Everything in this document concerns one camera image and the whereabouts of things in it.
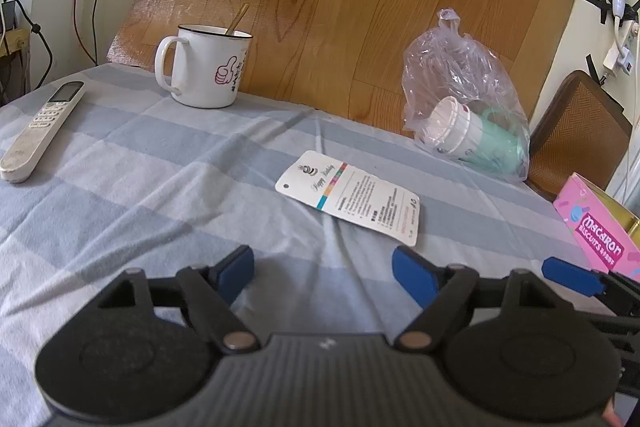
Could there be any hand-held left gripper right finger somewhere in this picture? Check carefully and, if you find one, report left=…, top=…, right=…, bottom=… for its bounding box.
left=391, top=246, right=561, bottom=353

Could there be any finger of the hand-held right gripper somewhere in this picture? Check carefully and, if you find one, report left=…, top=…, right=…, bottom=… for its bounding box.
left=542, top=257, right=640, bottom=308

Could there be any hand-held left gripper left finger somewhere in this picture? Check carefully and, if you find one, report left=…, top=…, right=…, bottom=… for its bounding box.
left=97, top=245, right=261, bottom=353

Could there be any pink metal tin box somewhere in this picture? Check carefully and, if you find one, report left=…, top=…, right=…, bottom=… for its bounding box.
left=552, top=172, right=640, bottom=283

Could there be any white printed card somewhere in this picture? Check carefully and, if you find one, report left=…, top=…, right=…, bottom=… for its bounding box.
left=275, top=150, right=421, bottom=247

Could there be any green cup with white lid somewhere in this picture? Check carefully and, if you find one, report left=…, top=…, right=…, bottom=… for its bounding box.
left=425, top=96, right=530, bottom=175

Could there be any white enamel mug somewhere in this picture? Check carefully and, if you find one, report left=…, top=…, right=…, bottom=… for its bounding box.
left=154, top=24, right=254, bottom=109

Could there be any clear plastic bag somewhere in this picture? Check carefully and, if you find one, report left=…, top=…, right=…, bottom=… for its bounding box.
left=401, top=8, right=531, bottom=182

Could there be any white plug adapter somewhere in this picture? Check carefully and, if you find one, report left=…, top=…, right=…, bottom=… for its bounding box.
left=601, top=19, right=640, bottom=80

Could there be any white remote control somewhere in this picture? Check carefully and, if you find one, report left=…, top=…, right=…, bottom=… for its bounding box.
left=0, top=80, right=86, bottom=184

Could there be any wooden board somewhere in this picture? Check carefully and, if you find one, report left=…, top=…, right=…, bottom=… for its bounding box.
left=106, top=0, right=587, bottom=138

